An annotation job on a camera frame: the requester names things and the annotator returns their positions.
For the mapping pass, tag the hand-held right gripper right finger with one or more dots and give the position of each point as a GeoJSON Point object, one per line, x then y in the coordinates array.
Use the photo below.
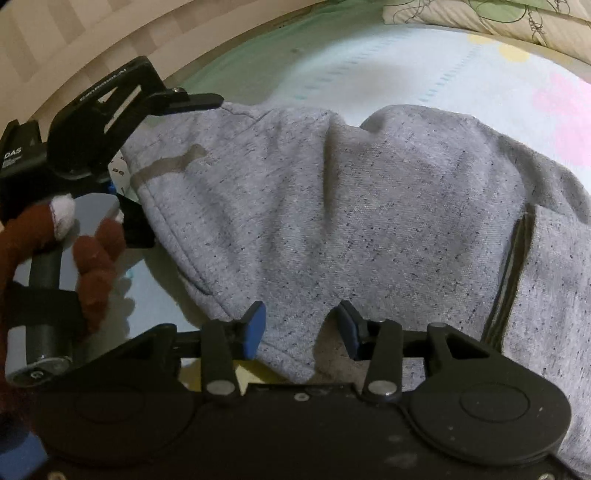
{"type": "Point", "coordinates": [348, 328]}

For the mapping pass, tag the grey pants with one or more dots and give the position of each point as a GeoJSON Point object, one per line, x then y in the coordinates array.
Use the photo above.
{"type": "Point", "coordinates": [369, 207]}

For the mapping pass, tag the person's left hand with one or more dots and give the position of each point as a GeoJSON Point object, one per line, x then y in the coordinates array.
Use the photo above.
{"type": "Point", "coordinates": [97, 277]}

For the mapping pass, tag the floral folded quilt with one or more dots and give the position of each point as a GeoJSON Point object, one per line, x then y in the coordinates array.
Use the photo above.
{"type": "Point", "coordinates": [508, 18]}

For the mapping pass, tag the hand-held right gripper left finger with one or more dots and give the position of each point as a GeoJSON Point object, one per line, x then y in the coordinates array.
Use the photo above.
{"type": "Point", "coordinates": [254, 328]}

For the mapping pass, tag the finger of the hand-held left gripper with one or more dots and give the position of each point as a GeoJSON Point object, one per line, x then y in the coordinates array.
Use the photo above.
{"type": "Point", "coordinates": [138, 226]}
{"type": "Point", "coordinates": [87, 134]}

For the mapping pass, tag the light blue striped blanket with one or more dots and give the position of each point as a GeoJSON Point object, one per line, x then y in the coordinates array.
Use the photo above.
{"type": "Point", "coordinates": [415, 69]}

